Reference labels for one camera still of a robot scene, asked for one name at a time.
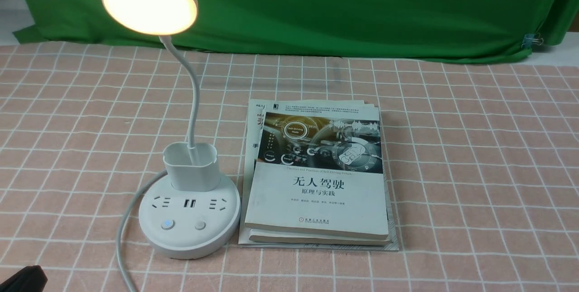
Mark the white desk lamp with socket base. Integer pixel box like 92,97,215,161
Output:
102,0,241,259

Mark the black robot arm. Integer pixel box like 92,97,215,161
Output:
0,265,48,292

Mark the bottom book under stack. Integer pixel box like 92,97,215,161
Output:
238,98,400,252

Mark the top book autonomous driving cover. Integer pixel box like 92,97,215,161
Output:
245,104,390,240

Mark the pink checkered tablecloth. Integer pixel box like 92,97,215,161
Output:
0,42,579,292

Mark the green backdrop cloth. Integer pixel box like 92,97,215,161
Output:
10,0,579,64

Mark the blue binder clip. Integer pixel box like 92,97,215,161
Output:
521,34,544,49

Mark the white lamp power cord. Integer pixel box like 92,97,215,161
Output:
115,170,168,292

